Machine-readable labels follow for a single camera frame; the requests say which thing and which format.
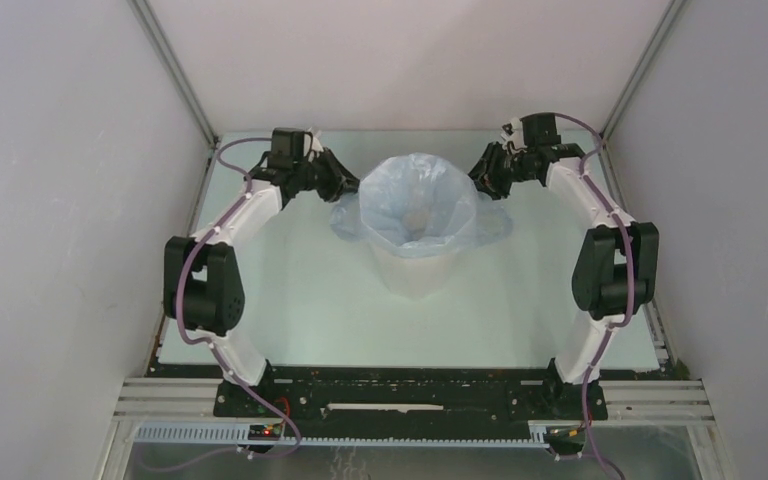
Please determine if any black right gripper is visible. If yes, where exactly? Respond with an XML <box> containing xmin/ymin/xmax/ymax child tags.
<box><xmin>457</xmin><ymin>140</ymin><xmax>538</xmax><ymax>202</ymax></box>

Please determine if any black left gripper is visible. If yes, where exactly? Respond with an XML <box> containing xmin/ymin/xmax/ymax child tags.
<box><xmin>292</xmin><ymin>148</ymin><xmax>368</xmax><ymax>204</ymax></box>

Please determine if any light blue plastic trash bag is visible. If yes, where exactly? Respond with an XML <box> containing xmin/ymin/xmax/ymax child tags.
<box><xmin>330</xmin><ymin>153</ymin><xmax>513</xmax><ymax>258</ymax></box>

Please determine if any white octagonal trash bin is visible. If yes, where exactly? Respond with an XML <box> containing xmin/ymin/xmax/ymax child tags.
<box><xmin>370</xmin><ymin>246</ymin><xmax>461</xmax><ymax>299</ymax></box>

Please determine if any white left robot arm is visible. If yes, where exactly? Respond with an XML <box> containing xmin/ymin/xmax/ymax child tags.
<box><xmin>163</xmin><ymin>128</ymin><xmax>360</xmax><ymax>417</ymax></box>

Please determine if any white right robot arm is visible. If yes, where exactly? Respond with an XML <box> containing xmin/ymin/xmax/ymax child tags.
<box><xmin>469</xmin><ymin>112</ymin><xmax>660</xmax><ymax>418</ymax></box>

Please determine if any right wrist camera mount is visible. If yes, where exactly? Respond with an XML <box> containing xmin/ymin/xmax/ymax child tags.
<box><xmin>500</xmin><ymin>118</ymin><xmax>526</xmax><ymax>152</ymax></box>

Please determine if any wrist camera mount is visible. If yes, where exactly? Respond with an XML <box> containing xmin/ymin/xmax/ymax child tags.
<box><xmin>500</xmin><ymin>118</ymin><xmax>526</xmax><ymax>152</ymax></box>
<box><xmin>304</xmin><ymin>129</ymin><xmax>324</xmax><ymax>158</ymax></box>

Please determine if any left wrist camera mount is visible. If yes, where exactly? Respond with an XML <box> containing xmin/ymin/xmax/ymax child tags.
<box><xmin>304</xmin><ymin>129</ymin><xmax>324</xmax><ymax>158</ymax></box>

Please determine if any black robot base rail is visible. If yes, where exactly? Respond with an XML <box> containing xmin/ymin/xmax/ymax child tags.
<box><xmin>213</xmin><ymin>365</ymin><xmax>608</xmax><ymax>440</ymax></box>

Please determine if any white slotted cable duct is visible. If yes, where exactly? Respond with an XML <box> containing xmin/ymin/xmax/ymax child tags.
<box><xmin>134</xmin><ymin>421</ymin><xmax>549</xmax><ymax>448</ymax></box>

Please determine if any right aluminium frame post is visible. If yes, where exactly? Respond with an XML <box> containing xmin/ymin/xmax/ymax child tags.
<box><xmin>600</xmin><ymin>0</ymin><xmax>732</xmax><ymax>479</ymax></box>

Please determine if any aluminium frame post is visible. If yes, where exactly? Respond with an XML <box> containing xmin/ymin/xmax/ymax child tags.
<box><xmin>93</xmin><ymin>1</ymin><xmax>218</xmax><ymax>479</ymax></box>
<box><xmin>600</xmin><ymin>0</ymin><xmax>732</xmax><ymax>479</ymax></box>

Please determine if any left aluminium frame post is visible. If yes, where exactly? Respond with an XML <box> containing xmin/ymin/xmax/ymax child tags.
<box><xmin>93</xmin><ymin>1</ymin><xmax>218</xmax><ymax>479</ymax></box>

